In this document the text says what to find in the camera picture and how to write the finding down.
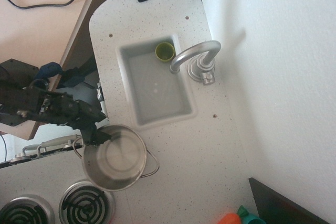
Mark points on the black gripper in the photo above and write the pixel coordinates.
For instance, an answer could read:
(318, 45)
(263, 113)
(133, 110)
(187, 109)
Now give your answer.
(62, 109)

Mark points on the stainless steel pot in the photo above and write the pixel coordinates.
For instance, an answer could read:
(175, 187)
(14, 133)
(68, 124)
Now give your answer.
(120, 161)

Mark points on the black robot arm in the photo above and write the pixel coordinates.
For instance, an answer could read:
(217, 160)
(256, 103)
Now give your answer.
(25, 95)

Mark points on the right black stove burner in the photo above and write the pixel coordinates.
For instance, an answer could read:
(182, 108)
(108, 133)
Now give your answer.
(83, 202)

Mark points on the black stove burner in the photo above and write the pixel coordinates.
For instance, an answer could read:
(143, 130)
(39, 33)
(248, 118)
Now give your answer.
(83, 202)
(27, 209)

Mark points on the grey toy sink basin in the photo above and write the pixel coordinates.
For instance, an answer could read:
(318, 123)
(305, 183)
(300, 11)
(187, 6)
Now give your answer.
(155, 96)

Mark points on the silver stove knob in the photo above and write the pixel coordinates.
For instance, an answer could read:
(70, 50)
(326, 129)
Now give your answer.
(20, 158)

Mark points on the left black stove burner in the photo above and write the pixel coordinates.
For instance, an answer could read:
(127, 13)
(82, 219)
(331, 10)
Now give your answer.
(27, 209)

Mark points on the green plastic cup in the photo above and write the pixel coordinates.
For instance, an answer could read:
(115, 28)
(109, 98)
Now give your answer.
(165, 51)

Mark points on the silver toy faucet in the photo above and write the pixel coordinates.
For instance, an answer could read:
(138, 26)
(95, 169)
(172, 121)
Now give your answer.
(201, 61)

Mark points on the orange toy carrot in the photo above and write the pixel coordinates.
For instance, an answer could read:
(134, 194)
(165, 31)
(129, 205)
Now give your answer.
(230, 218)

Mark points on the teal plastic cup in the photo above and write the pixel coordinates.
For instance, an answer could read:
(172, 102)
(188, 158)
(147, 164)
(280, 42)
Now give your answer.
(248, 218)

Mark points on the dark wooden board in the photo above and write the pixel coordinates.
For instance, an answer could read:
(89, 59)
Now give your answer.
(273, 207)

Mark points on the grey oven door handle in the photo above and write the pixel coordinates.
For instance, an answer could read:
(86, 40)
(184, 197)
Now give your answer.
(64, 141)

